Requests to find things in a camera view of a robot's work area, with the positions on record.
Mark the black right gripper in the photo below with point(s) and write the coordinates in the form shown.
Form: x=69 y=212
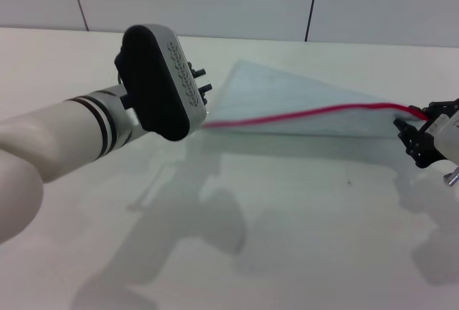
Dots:
x=430 y=141

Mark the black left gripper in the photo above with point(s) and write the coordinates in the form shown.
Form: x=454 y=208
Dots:
x=203 y=87

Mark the clear document bag red zip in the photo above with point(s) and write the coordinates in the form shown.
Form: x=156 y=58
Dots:
x=287 y=98

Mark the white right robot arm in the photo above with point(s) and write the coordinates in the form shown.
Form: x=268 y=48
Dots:
x=450 y=137

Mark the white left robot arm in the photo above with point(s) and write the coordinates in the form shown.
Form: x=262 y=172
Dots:
x=54 y=134

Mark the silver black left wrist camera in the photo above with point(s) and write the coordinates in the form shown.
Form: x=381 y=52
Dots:
x=154 y=84

